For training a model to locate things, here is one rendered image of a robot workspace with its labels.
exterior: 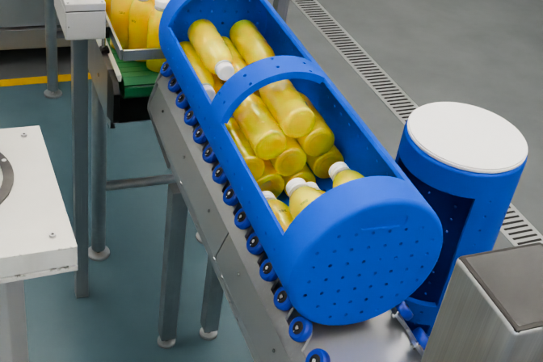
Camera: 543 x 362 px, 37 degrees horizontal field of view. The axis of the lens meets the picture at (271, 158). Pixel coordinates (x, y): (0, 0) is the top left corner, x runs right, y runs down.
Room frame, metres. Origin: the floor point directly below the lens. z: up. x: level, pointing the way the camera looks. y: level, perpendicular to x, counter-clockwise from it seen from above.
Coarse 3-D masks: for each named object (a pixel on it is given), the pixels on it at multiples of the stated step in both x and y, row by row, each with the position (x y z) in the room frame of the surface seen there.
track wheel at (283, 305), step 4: (280, 288) 1.05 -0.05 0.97; (276, 292) 1.05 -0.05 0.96; (280, 292) 1.04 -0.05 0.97; (284, 292) 1.04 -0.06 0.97; (276, 296) 1.04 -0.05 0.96; (280, 296) 1.03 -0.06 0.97; (284, 296) 1.03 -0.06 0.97; (276, 300) 1.03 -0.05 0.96; (280, 300) 1.03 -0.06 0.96; (284, 300) 1.02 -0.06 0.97; (288, 300) 1.02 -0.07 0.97; (276, 304) 1.03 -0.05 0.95; (280, 304) 1.02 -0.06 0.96; (284, 304) 1.02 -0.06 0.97; (288, 304) 1.02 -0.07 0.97; (292, 304) 1.02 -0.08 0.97; (280, 308) 1.02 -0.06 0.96; (284, 308) 1.01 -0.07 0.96; (288, 308) 1.02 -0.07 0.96
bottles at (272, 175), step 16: (192, 48) 1.67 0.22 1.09; (192, 64) 1.60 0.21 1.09; (240, 64) 1.62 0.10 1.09; (208, 80) 1.56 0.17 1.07; (240, 144) 1.31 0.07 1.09; (288, 144) 1.33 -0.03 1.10; (256, 160) 1.28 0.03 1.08; (272, 160) 1.31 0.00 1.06; (288, 160) 1.31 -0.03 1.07; (304, 160) 1.32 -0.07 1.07; (320, 160) 1.34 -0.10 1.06; (336, 160) 1.36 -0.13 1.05; (256, 176) 1.28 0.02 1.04; (272, 176) 1.30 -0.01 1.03; (288, 176) 1.32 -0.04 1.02; (304, 176) 1.33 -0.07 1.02; (320, 176) 1.34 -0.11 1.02; (272, 192) 1.30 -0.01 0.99; (272, 208) 1.13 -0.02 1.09; (288, 208) 1.14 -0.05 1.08; (288, 224) 1.09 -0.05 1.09
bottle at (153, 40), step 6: (156, 6) 1.88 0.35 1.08; (150, 12) 1.89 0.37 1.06; (156, 12) 1.87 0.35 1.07; (162, 12) 1.87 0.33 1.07; (150, 18) 1.87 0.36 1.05; (156, 18) 1.86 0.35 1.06; (150, 24) 1.86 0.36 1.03; (156, 24) 1.86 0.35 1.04; (150, 30) 1.86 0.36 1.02; (156, 30) 1.85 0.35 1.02; (150, 36) 1.86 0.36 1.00; (156, 36) 1.85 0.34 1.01; (150, 42) 1.86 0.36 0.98; (156, 42) 1.85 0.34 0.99; (150, 60) 1.86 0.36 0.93; (156, 60) 1.85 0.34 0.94; (162, 60) 1.86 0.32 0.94; (150, 66) 1.86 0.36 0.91; (156, 66) 1.85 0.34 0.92
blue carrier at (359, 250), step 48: (192, 0) 1.76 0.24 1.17; (240, 0) 1.81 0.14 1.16; (288, 48) 1.71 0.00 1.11; (192, 96) 1.46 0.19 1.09; (240, 96) 1.33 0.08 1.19; (336, 96) 1.35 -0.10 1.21; (336, 144) 1.42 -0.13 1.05; (240, 192) 1.17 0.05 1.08; (336, 192) 1.03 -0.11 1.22; (384, 192) 1.03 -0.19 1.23; (288, 240) 0.99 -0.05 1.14; (336, 240) 0.97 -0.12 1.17; (384, 240) 1.01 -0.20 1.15; (432, 240) 1.06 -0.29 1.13; (288, 288) 0.95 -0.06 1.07; (336, 288) 0.98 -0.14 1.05; (384, 288) 1.03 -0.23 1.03
